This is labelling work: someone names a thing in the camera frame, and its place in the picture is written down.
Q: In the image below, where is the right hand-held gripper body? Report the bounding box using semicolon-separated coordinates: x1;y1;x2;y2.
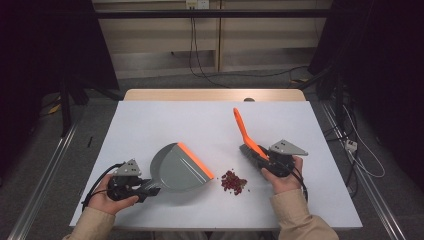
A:
266;139;309;178

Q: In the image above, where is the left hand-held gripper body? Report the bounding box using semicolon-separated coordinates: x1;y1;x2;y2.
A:
108;158;148;203

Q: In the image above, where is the orange brush with grey bristles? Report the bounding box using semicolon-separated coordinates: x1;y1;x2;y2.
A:
232;107;271;168

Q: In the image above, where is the grey dustpan with orange lip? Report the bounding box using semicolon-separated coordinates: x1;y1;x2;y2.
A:
143;142;215;195

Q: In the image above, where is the scatter of red and green beans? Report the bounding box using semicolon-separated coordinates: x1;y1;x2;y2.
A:
220;169;253;197

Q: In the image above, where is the person's right hand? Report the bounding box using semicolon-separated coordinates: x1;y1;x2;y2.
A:
260;155;304;195

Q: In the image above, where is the person's left hand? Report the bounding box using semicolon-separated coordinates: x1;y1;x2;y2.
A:
88;173;140;216

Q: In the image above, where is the black metal stand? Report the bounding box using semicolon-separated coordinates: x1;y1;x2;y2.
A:
59;77;90;138
299;63;348;129

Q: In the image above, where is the white table cover sheet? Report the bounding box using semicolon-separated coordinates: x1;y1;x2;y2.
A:
69;100;364;231

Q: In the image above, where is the black curtain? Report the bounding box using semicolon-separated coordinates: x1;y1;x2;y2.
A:
307;0;424;193
0;0;120;188

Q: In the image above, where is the black horizontal metal bar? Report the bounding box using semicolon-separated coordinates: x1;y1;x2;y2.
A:
94;9;332;20

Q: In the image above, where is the right hand-held gripper cable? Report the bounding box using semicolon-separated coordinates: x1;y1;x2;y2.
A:
289;165;310;203

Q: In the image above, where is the aluminium floor rail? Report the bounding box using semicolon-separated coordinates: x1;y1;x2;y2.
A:
319;101;408;240
6;122;80;240

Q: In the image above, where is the white cable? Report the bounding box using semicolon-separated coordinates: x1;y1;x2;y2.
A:
342;105;386;179

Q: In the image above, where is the black hanging wall cable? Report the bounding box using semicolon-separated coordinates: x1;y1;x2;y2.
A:
188;17;231;89

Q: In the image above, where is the white wall socket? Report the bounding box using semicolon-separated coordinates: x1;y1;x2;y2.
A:
185;0;211;10

